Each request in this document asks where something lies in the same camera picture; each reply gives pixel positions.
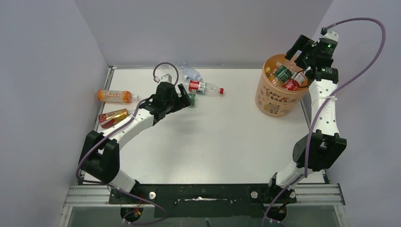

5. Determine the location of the red gold drink bottle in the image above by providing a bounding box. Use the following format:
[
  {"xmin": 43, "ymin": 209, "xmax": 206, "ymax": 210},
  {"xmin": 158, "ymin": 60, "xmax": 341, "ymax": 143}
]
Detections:
[{"xmin": 98, "ymin": 108, "xmax": 133, "ymax": 129}]

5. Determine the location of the blue pattern clear bottle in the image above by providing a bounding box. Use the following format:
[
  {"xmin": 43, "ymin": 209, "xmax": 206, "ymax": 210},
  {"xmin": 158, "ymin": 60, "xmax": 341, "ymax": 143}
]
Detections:
[{"xmin": 179, "ymin": 61, "xmax": 203, "ymax": 81}]

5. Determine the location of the yellow juice bottle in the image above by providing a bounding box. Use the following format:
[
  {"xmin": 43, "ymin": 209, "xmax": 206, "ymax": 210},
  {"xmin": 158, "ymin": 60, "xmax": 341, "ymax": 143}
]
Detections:
[{"xmin": 265, "ymin": 66, "xmax": 278, "ymax": 86}]

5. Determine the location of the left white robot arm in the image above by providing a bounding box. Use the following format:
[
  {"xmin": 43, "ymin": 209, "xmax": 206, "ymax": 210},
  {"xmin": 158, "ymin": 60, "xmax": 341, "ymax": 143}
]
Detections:
[{"xmin": 76, "ymin": 82, "xmax": 192, "ymax": 193}]

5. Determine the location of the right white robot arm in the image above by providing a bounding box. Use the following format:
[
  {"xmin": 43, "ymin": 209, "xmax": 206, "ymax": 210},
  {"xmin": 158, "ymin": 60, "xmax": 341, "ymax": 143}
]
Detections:
[{"xmin": 266, "ymin": 30, "xmax": 347, "ymax": 202}]

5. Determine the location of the orange cartoon plastic bin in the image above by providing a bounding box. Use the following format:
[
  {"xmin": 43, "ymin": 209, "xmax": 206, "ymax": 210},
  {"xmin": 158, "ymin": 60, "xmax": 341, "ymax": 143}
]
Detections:
[{"xmin": 255, "ymin": 54, "xmax": 308, "ymax": 117}]

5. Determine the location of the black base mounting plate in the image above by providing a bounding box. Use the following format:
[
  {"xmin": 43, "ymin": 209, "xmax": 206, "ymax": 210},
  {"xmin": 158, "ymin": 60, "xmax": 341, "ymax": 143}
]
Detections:
[{"xmin": 108, "ymin": 183, "xmax": 296, "ymax": 219}]

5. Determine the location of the red white label bottle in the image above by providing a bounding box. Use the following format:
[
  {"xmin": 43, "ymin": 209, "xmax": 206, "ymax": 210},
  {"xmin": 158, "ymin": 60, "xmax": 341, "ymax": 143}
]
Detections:
[{"xmin": 282, "ymin": 71, "xmax": 306, "ymax": 91}]

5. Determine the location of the red cap clear bottle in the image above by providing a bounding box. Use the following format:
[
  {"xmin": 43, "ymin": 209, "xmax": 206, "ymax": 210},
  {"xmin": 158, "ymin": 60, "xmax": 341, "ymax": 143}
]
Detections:
[{"xmin": 184, "ymin": 80, "xmax": 224, "ymax": 96}]

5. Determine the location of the dark green label bottle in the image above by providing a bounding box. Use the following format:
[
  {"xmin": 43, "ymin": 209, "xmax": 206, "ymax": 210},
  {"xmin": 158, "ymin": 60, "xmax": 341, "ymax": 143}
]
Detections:
[{"xmin": 273, "ymin": 64, "xmax": 292, "ymax": 83}]

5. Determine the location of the orange drink bottle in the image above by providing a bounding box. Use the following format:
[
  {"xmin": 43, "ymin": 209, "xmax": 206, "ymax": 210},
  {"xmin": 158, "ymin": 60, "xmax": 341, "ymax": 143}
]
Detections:
[{"xmin": 96, "ymin": 90, "xmax": 140, "ymax": 104}]

